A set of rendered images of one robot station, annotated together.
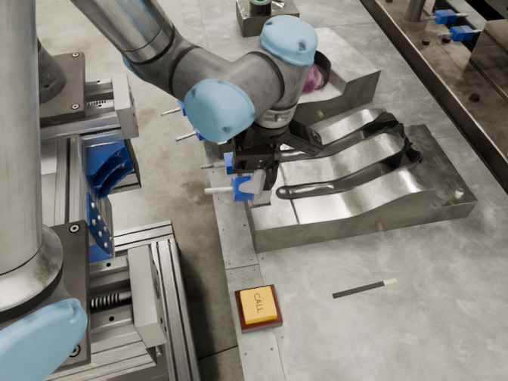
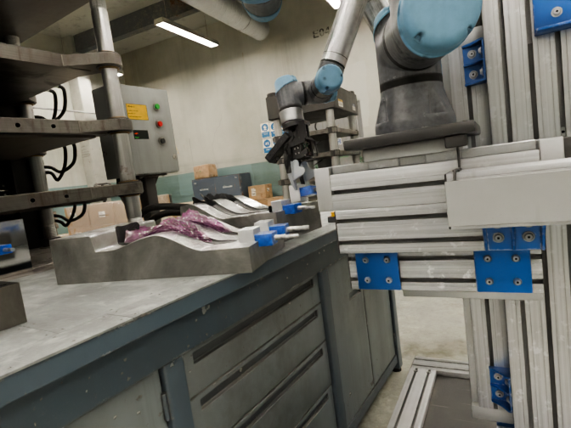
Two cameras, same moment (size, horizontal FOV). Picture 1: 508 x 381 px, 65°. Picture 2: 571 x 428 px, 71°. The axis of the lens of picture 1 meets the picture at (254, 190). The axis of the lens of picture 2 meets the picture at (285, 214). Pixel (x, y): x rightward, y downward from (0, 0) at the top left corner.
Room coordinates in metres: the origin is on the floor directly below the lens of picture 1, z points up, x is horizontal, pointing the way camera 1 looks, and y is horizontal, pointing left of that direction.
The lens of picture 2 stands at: (1.46, 0.83, 0.99)
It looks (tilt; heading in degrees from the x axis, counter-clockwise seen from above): 6 degrees down; 224
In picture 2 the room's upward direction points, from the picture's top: 8 degrees counter-clockwise
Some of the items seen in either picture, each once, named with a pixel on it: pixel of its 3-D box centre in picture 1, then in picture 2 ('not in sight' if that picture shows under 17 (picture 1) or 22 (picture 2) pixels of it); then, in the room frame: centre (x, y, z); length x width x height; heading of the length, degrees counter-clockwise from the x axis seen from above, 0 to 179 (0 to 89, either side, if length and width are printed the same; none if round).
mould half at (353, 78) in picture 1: (278, 87); (174, 243); (0.95, -0.07, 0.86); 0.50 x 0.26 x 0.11; 118
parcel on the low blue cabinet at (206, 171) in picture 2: not in sight; (205, 171); (-3.59, -6.30, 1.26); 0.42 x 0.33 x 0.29; 109
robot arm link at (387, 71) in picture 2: not in sight; (407, 44); (0.71, 0.48, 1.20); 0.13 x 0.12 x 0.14; 41
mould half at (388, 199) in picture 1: (350, 171); (236, 216); (0.62, -0.22, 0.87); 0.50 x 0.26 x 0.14; 101
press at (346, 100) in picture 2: not in sight; (325, 166); (-3.20, -2.77, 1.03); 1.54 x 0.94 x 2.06; 19
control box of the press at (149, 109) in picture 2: not in sight; (156, 244); (0.54, -0.95, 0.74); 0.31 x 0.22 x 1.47; 11
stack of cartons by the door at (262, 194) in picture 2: not in sight; (271, 204); (-4.15, -5.00, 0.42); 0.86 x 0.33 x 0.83; 109
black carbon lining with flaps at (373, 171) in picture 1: (346, 154); (236, 203); (0.62, -0.21, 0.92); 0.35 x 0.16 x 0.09; 101
